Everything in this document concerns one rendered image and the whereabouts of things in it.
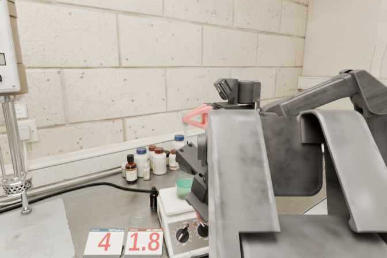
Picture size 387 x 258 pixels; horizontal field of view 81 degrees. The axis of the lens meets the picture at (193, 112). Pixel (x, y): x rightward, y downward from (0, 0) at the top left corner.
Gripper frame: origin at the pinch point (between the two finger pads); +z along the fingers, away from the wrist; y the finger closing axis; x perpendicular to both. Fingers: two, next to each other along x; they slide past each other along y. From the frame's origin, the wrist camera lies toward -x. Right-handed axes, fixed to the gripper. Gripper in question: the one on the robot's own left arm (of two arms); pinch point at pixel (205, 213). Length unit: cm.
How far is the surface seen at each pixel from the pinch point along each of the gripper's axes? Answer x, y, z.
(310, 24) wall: -54, -163, -2
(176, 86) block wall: -60, -40, 15
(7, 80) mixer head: -42, 24, -20
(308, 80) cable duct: -31, -148, 30
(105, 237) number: -14.4, 19.2, 12.5
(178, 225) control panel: -3.7, 4.3, 7.3
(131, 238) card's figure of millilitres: -9.8, 14.5, 11.7
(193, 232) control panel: -0.1, 2.6, 7.3
